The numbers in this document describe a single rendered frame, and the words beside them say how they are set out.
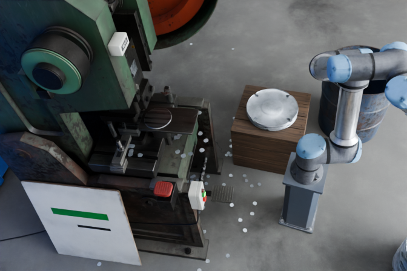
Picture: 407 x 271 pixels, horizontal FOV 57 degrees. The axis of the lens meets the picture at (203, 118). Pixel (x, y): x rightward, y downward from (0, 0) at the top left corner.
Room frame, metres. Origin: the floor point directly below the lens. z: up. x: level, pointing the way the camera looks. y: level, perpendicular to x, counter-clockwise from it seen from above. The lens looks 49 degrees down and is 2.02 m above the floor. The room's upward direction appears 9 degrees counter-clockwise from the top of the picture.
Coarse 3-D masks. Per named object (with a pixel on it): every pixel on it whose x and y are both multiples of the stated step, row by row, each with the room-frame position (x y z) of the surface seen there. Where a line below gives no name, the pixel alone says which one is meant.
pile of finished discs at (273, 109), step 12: (252, 96) 1.53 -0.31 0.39; (264, 96) 1.51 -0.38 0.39; (276, 96) 1.50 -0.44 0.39; (288, 96) 1.50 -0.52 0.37; (252, 108) 1.44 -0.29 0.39; (264, 108) 1.42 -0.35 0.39; (276, 108) 1.40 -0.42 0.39; (288, 108) 1.39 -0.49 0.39; (252, 120) 1.36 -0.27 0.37; (264, 120) 1.33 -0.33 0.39; (276, 120) 1.32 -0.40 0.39; (288, 120) 1.32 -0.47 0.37
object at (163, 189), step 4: (156, 184) 0.80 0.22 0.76; (160, 184) 0.79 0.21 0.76; (164, 184) 0.79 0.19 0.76; (168, 184) 0.79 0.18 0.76; (172, 184) 0.79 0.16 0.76; (156, 188) 0.78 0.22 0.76; (160, 188) 0.78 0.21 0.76; (164, 188) 0.78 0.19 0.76; (168, 188) 0.77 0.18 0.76; (172, 188) 0.78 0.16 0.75; (156, 192) 0.76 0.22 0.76; (160, 192) 0.76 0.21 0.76; (164, 192) 0.76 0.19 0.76; (168, 192) 0.75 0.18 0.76; (160, 196) 0.75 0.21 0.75; (164, 196) 0.75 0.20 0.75; (168, 196) 0.75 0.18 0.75
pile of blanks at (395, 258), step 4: (404, 240) 0.64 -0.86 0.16; (404, 244) 0.60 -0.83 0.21; (400, 248) 0.61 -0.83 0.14; (404, 248) 0.58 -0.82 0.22; (396, 252) 0.62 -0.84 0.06; (400, 252) 0.59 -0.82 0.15; (404, 252) 0.57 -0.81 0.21; (396, 256) 0.59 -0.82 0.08; (400, 256) 0.57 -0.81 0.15; (404, 256) 0.55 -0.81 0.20; (392, 260) 0.60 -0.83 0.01; (396, 260) 0.58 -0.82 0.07; (400, 260) 0.56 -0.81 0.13; (404, 260) 0.54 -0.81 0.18; (392, 264) 0.58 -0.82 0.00; (396, 264) 0.56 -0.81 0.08; (400, 264) 0.54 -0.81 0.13; (404, 264) 0.53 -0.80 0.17; (396, 268) 0.55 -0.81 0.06; (400, 268) 0.53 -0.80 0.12; (404, 268) 0.52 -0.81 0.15
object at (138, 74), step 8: (128, 40) 1.19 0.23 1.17; (128, 48) 1.16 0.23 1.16; (128, 56) 1.14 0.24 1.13; (136, 56) 1.20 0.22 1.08; (136, 64) 1.18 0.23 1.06; (136, 72) 1.16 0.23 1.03; (136, 80) 1.14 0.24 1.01; (144, 80) 1.17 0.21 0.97; (144, 88) 1.12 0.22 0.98; (152, 88) 1.15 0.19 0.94; (144, 96) 1.10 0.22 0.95; (136, 104) 1.08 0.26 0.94; (144, 104) 1.08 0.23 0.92; (112, 112) 1.10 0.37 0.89; (120, 112) 1.09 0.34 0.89; (128, 112) 1.08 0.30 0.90; (136, 112) 1.07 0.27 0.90
